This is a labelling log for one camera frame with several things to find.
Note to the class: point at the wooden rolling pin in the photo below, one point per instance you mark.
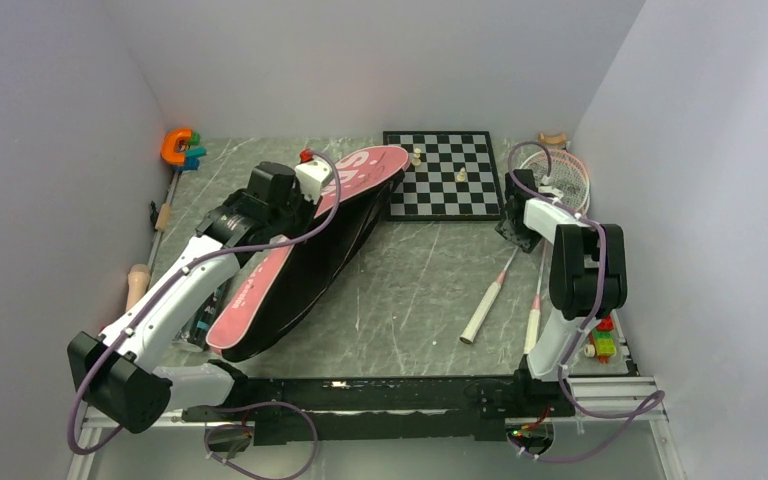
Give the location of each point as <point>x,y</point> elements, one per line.
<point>138,279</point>

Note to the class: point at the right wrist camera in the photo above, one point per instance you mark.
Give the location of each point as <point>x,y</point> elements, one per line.
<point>551,192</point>

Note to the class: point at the pink badminton racket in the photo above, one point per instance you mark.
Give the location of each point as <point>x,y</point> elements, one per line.
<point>571,176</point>
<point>469,333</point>

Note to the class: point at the pink racket bag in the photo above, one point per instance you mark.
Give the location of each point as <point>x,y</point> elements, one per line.
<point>284,287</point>

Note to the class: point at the colourful toy blocks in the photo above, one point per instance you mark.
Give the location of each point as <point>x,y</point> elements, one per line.
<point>602,342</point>

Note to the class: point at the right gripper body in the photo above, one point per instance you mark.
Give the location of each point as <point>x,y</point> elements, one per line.
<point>522,236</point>

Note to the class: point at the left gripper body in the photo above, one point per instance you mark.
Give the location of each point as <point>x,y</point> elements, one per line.
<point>296,216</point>

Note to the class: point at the teal blue toy blocks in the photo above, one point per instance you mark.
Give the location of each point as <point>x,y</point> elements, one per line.
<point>192,158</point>

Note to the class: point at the orange C-shaped toy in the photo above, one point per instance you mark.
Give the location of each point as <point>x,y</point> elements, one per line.
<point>176,144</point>

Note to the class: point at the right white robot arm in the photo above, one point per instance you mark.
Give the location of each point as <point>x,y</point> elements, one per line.
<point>587,279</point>

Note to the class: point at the black white chessboard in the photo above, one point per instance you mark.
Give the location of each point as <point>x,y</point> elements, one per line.
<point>429,192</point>

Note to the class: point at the black front rail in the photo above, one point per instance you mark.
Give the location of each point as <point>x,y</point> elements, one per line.
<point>480,407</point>

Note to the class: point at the black shuttlecock tube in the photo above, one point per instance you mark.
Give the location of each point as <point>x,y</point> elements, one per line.
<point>192,336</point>

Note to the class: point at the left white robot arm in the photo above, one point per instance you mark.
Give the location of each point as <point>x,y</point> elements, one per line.
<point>119,371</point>

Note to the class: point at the small wooden object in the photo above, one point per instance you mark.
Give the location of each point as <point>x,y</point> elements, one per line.
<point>556,140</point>

